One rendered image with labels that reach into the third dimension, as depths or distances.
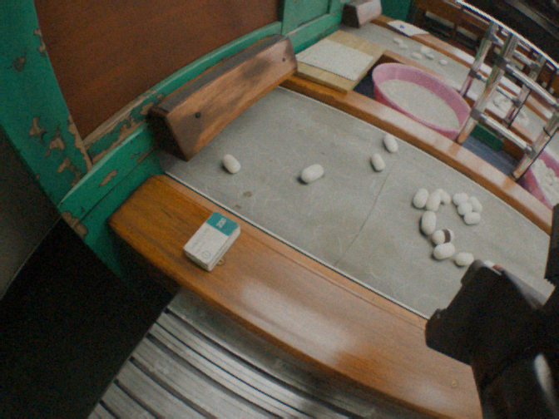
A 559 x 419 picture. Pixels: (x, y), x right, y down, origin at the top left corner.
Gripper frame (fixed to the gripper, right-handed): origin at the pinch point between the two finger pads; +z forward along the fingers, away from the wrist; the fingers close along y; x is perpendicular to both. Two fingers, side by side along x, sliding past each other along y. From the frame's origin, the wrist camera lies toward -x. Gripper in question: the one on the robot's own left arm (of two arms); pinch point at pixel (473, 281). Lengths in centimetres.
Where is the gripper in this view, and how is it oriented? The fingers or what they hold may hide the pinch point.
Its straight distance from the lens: 29.2
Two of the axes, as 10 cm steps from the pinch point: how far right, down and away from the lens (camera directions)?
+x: -3.8, 8.7, 3.1
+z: 3.4, -1.7, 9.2
